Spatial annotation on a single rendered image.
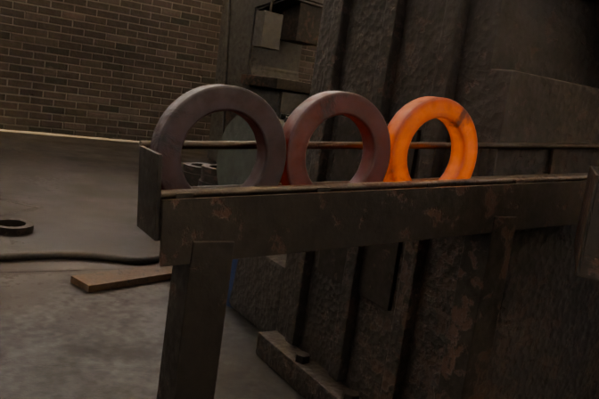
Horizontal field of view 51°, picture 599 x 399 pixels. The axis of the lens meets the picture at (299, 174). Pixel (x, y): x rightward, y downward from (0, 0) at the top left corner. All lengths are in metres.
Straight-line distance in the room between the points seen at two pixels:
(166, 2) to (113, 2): 0.57
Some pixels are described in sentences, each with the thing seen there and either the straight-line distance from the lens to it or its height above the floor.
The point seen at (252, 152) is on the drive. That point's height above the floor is 0.54.
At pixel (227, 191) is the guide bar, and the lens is 0.82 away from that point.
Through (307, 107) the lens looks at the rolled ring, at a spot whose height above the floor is 0.75.
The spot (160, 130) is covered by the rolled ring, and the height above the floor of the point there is 0.70.
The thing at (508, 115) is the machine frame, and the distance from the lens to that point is 1.27.
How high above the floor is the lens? 0.77
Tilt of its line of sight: 7 degrees down
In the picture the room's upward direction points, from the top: 8 degrees clockwise
